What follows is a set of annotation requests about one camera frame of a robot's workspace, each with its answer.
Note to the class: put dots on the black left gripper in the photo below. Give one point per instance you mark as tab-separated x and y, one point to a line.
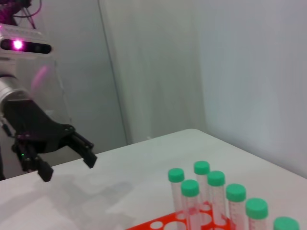
31	124

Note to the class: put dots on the orange plastic test tube rack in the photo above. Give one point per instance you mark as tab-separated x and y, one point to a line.
165	219

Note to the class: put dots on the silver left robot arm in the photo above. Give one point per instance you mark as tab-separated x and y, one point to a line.
9	89

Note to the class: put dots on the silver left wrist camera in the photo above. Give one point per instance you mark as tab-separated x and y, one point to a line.
24	45

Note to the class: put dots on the clear test tube green cap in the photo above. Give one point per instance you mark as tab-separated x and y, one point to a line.
190	187
201	167
286	224
176	175
216	178
235	192
256	208

